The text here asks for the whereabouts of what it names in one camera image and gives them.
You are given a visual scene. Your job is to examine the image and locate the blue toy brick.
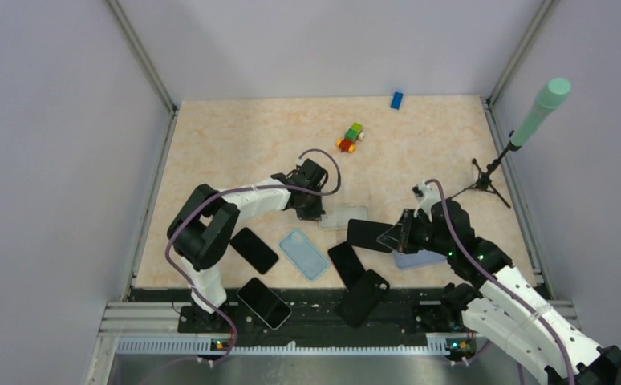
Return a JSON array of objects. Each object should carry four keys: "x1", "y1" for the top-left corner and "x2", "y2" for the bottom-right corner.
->
[{"x1": 390, "y1": 92, "x2": 404, "y2": 110}]

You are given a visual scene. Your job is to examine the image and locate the black tripod stand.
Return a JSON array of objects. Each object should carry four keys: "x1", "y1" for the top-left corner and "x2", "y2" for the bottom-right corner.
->
[{"x1": 452, "y1": 143, "x2": 521, "y2": 209}]

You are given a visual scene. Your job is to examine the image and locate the mint green microphone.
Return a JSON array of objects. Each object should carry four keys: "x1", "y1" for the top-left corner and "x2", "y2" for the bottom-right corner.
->
[{"x1": 509, "y1": 77, "x2": 572, "y2": 151}]

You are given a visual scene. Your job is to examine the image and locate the colourful toy block car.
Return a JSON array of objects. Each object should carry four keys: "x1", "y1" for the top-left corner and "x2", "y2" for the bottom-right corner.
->
[{"x1": 336, "y1": 122, "x2": 365, "y2": 153}]

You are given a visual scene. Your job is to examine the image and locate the lavender phone case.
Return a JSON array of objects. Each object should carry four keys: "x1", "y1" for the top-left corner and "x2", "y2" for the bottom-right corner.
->
[{"x1": 392, "y1": 250, "x2": 447, "y2": 270}]

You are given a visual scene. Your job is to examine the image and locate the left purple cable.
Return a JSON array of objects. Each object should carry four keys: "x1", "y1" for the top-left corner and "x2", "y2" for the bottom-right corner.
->
[{"x1": 164, "y1": 148, "x2": 343, "y2": 367}]

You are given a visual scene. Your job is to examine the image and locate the light blue phone case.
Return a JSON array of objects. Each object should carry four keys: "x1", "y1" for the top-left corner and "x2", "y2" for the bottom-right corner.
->
[{"x1": 278, "y1": 230, "x2": 330, "y2": 282}]

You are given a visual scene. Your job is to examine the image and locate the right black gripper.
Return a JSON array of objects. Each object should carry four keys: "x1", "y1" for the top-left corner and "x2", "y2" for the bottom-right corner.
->
[{"x1": 379, "y1": 207, "x2": 453, "y2": 256}]

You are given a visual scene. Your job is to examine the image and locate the black phone case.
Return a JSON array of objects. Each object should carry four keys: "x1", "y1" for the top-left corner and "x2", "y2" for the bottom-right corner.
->
[{"x1": 336, "y1": 269, "x2": 390, "y2": 328}]

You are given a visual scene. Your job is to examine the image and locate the clear beige phone case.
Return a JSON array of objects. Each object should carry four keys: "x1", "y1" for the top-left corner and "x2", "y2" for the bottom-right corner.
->
[{"x1": 318, "y1": 205, "x2": 370, "y2": 231}]

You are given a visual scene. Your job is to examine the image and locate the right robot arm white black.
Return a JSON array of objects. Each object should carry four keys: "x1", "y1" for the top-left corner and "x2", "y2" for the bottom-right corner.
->
[{"x1": 377, "y1": 199, "x2": 621, "y2": 384}]

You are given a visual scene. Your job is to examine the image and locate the silver-edged black phone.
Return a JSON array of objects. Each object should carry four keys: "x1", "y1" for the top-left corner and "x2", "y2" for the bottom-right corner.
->
[{"x1": 237, "y1": 278, "x2": 292, "y2": 330}]

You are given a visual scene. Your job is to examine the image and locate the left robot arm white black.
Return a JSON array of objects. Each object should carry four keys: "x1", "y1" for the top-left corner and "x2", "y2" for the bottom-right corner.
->
[{"x1": 165, "y1": 159, "x2": 329, "y2": 332}]

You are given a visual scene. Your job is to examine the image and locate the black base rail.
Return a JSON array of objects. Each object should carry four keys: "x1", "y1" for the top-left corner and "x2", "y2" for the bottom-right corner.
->
[{"x1": 128, "y1": 288, "x2": 474, "y2": 348}]

